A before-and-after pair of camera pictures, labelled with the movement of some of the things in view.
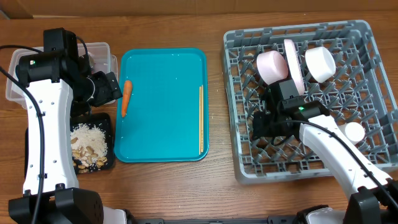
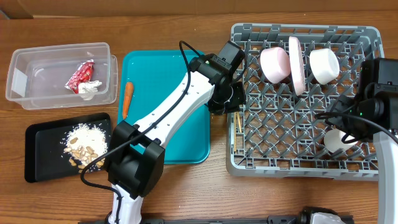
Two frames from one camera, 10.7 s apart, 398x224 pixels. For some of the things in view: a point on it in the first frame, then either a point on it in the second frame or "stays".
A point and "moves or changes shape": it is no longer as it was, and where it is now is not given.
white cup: [355, 131] moves or changes shape
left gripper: [109, 88] to [240, 98]
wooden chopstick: [202, 120] to [239, 122]
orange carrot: [127, 93] stays
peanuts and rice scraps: [89, 147] stays
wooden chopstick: [199, 117] to [235, 130]
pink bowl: [272, 66] moves or changes shape
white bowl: [320, 63] moves or changes shape
